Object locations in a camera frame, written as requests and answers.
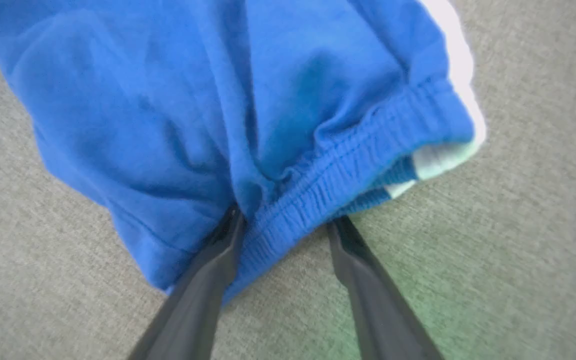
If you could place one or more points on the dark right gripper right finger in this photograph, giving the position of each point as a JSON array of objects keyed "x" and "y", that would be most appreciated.
[{"x": 383, "y": 310}]

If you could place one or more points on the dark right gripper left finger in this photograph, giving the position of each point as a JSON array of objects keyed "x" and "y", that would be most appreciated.
[{"x": 193, "y": 300}]

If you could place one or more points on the blue shorts with white stripes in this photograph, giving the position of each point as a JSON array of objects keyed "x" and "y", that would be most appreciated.
[{"x": 218, "y": 115}]

